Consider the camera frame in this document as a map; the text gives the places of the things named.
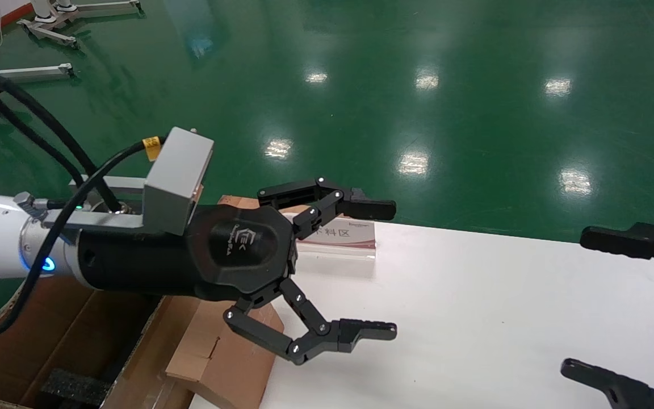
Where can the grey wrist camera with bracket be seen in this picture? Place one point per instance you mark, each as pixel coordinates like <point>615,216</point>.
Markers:
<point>179,170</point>

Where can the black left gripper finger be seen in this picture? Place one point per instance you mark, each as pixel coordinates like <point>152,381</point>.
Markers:
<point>315,335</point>
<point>327,196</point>

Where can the white metal stand leg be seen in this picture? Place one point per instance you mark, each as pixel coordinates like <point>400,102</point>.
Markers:
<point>26,72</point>

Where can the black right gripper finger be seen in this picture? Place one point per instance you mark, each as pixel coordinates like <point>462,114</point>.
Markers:
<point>633,241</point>
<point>628,392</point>

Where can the black foam block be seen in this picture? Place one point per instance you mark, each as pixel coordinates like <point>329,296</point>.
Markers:
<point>74,387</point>

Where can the large cardboard box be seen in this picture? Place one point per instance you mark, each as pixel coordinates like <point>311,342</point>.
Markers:
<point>66,341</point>

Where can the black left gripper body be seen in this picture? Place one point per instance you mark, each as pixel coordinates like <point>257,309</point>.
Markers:
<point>151,261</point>

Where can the clear acrylic table sign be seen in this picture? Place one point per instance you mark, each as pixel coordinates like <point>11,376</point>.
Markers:
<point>344,241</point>

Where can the small cardboard box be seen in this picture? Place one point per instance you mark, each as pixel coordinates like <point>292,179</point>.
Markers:
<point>230,363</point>

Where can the white metal stand base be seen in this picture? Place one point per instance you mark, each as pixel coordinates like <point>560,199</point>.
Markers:
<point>49,33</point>

